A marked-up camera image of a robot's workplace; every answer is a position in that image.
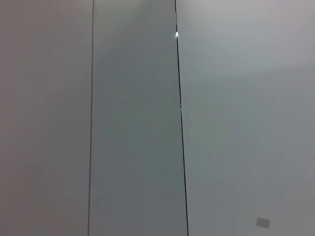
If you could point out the small grey wall plate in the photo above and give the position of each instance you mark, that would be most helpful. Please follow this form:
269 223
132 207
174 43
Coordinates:
263 222

